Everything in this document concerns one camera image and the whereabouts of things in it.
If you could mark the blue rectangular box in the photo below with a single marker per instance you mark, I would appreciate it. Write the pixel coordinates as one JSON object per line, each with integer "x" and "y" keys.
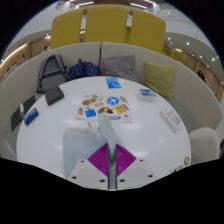
{"x": 31, "y": 116}

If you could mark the curved cream sofa bench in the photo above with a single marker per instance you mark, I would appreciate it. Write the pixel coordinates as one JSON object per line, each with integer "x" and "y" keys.
{"x": 16, "y": 83}

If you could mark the yellow-green cushion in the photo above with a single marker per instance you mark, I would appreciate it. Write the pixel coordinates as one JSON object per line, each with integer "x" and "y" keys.
{"x": 159, "y": 79}

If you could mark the person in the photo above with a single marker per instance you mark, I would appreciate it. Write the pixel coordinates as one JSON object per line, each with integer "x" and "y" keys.
{"x": 203, "y": 76}
{"x": 199, "y": 74}

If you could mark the light blue towel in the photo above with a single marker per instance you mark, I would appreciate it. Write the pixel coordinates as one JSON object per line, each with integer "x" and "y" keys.
{"x": 78, "y": 143}

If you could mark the dark grey wallet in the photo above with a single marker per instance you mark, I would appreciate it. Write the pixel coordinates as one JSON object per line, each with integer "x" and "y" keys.
{"x": 54, "y": 95}

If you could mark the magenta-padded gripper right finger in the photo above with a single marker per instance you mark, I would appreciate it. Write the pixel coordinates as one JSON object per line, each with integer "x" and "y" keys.
{"x": 126, "y": 163}

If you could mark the grey cushion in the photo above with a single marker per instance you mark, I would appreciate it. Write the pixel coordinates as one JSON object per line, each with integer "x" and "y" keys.
{"x": 118, "y": 68}

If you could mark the small white device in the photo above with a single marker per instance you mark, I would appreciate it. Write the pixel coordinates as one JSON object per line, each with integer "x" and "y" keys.
{"x": 22, "y": 109}

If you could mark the navy blue patterned bag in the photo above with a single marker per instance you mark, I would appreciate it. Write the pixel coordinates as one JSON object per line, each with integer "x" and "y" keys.
{"x": 83, "y": 70}

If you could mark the cream armchair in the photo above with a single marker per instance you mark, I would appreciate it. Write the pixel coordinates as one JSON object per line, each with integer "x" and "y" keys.
{"x": 204, "y": 145}

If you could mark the blue card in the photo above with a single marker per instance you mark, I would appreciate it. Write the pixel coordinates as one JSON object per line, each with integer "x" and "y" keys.
{"x": 113, "y": 83}

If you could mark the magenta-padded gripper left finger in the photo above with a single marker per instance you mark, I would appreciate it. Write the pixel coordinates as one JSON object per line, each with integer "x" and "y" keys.
{"x": 96, "y": 166}

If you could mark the grey backpack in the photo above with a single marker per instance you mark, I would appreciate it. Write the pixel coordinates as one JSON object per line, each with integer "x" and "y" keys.
{"x": 52, "y": 73}

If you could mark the yellow and blue toy figure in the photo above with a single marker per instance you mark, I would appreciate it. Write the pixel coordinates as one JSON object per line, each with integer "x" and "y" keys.
{"x": 179, "y": 168}

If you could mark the white picture sticker sheet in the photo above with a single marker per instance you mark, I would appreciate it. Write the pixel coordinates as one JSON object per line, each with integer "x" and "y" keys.
{"x": 105, "y": 108}

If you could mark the ceiling strip lights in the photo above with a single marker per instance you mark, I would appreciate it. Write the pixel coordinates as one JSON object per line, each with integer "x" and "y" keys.
{"x": 85, "y": 3}

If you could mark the white printed booklet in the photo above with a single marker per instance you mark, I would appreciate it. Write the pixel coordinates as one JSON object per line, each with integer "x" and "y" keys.
{"x": 171, "y": 120}

